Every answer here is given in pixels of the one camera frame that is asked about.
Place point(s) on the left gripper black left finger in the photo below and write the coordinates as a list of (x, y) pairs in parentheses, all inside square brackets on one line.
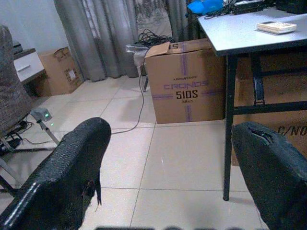
[(60, 172)]

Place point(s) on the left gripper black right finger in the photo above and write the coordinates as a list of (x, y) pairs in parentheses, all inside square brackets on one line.
[(271, 172)]

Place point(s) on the black power strip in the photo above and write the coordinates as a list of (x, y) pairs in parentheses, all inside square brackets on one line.
[(9, 143)]

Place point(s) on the grey device with green light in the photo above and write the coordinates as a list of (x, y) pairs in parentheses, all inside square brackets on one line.
[(42, 113)]

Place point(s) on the large plain cardboard box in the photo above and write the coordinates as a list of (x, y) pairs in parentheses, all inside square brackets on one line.
[(287, 83)]

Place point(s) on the small cardboard box with label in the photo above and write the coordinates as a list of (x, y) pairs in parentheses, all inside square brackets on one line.
[(62, 72)]

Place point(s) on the white low cabinet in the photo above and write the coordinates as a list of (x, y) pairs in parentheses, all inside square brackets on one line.
[(27, 65)]

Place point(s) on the cardboard box with purple print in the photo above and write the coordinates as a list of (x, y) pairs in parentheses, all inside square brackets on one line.
[(192, 72)]

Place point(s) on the bin with clear plastic bag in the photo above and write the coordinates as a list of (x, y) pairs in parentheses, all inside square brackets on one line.
[(136, 57)]

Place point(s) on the grey curtain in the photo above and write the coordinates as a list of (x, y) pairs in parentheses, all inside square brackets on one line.
[(108, 36)]

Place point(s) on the grey table with black legs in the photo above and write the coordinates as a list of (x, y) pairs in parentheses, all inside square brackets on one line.
[(239, 31)]

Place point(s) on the white remote control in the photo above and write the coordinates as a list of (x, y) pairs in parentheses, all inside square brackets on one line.
[(277, 26)]

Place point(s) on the black device on table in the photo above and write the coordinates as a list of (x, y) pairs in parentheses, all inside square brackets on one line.
[(291, 6)]

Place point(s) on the blue plastic bag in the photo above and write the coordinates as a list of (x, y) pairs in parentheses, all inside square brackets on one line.
[(204, 6)]

